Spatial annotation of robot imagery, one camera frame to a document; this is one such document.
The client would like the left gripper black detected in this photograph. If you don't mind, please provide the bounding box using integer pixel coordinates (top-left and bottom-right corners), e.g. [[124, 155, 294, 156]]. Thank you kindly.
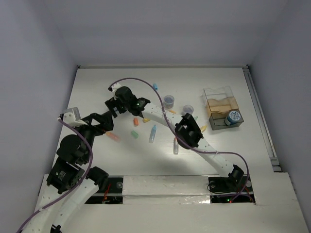
[[73, 109, 114, 162]]

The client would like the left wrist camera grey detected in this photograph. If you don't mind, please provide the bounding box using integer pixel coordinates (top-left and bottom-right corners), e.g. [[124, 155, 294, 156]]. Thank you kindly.
[[63, 107, 81, 122]]

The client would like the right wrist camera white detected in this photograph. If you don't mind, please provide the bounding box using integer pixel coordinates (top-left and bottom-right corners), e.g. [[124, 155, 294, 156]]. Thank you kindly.
[[108, 83, 122, 92]]

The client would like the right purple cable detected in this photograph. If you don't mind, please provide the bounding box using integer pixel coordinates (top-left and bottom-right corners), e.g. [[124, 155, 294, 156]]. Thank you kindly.
[[108, 77, 250, 203]]

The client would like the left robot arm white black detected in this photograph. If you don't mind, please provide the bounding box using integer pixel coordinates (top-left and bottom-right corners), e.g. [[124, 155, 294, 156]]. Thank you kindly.
[[18, 107, 114, 233]]

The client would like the green marker cap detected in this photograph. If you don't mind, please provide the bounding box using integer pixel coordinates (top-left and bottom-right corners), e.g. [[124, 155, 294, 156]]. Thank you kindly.
[[131, 131, 139, 139]]

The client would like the blue highlighter marker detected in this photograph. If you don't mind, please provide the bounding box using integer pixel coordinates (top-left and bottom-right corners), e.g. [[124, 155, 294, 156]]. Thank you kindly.
[[149, 125, 157, 143]]

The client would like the red-orange highlighter marker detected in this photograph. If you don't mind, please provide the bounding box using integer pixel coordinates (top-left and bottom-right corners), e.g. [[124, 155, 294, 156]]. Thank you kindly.
[[173, 137, 179, 155]]

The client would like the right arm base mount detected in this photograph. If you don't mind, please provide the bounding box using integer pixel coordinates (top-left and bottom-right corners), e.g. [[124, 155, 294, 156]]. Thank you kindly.
[[207, 175, 256, 203]]

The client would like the yellow highlighter marker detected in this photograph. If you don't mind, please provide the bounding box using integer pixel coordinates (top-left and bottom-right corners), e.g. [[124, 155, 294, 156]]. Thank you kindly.
[[201, 125, 207, 133]]

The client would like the clear jar purple lid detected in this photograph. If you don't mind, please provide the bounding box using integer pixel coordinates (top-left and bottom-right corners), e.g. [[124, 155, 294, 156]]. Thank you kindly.
[[163, 95, 175, 109]]

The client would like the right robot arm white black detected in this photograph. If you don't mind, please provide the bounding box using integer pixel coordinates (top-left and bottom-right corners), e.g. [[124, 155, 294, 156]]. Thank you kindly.
[[105, 83, 244, 190]]

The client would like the blue patterned tape roll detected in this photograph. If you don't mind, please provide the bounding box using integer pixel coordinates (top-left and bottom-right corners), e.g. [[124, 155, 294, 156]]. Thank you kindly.
[[225, 110, 242, 126]]

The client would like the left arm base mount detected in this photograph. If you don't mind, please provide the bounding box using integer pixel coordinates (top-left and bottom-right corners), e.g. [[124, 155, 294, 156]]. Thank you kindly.
[[86, 176, 123, 204]]

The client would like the pink highlighter marker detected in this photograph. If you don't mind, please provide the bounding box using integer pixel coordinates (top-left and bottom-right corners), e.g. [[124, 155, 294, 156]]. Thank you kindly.
[[105, 132, 121, 142]]

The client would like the three-compartment desk organizer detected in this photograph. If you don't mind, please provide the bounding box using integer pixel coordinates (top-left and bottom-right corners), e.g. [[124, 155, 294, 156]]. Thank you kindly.
[[204, 86, 244, 131]]

